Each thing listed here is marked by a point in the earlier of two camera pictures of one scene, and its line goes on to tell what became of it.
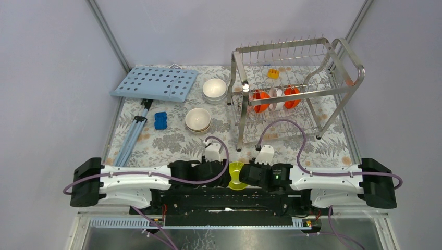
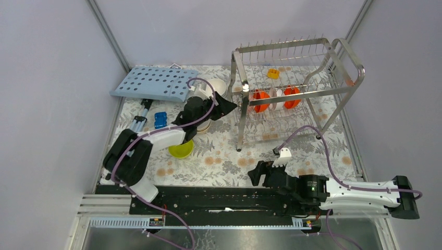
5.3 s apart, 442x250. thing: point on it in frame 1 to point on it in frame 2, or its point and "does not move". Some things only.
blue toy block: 160,120 does not move
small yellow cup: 273,74 does not move
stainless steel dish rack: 291,90 does not move
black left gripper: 223,182 to 224,107
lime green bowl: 235,183 to 181,150
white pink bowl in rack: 275,92 does not move
